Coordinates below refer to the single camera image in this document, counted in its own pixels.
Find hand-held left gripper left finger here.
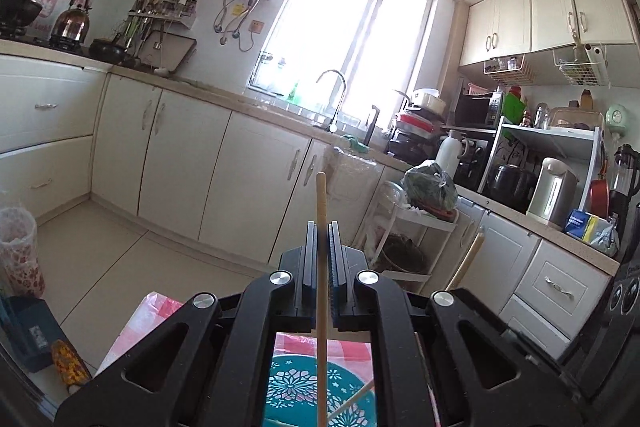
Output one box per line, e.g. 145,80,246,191
54,221,318,427

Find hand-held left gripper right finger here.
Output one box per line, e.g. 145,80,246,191
327,221,598,427

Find wooden chopstick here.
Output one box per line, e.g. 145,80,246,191
315,172,329,427
445,227,486,293
327,381,376,422

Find teal patterned plastic basket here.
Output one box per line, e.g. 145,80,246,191
262,353,377,427

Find white trolley rack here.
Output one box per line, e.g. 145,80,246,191
364,179,460,298

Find clear hanging plastic bag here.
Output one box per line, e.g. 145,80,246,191
325,144,383,208

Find bag of green vegetables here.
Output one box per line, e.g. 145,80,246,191
401,160,460,215

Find cream base cabinet run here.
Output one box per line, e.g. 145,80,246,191
92,74,401,264

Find black slim tap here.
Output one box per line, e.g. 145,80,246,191
364,103,382,146

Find pink checked tablecloth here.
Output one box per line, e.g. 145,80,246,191
95,291,376,427

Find white thermos jug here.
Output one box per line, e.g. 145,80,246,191
434,130,473,180

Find chrome sink faucet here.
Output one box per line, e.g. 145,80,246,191
315,69,348,132

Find stack of pots and dishes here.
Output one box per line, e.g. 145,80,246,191
386,88,448,160

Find black rice cooker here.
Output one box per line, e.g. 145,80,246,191
486,163,538,212

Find cream base cabinet with drawers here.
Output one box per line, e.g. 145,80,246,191
450,194,617,358

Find black microwave oven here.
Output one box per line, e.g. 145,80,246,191
452,92,503,128

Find beige electric water boiler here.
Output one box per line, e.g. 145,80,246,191
526,157,581,228

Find white framed window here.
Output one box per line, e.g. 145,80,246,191
247,0,440,130

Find green cutting board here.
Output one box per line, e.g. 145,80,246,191
501,93,527,124

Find yellow patterned slipper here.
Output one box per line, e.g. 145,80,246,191
51,339,93,395

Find white counter shelf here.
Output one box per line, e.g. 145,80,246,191
477,116,608,220

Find blue and yellow packet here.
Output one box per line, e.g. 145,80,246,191
564,208,621,257

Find dark framed cutting board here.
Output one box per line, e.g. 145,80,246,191
137,32,197,75

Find red pan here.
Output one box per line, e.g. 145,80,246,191
587,177,611,220

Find dark blue box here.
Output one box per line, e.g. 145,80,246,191
2,296,62,374

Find black appliance with knobs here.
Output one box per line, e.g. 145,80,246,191
560,252,640,408

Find floral bin with plastic bag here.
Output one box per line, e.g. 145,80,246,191
0,204,47,300

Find cream drawer cabinet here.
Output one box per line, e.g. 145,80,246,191
0,54,110,223

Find black blender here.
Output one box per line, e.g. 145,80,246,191
607,143,640,258

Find black cooking pot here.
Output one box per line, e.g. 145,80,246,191
89,34,136,66

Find pale green small appliance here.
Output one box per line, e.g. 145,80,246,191
605,103,633,140

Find steel kettle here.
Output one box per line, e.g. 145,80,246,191
54,0,92,44

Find black gas stove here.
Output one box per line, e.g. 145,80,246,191
0,29,91,56

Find black wok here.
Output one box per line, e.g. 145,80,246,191
0,0,45,30

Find white hanging wire basket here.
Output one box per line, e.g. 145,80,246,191
482,54,532,86
552,44,613,86

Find wall utensil rack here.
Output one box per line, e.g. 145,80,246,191
117,0,197,52

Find cream wall cabinets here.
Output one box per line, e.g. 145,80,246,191
457,0,637,68

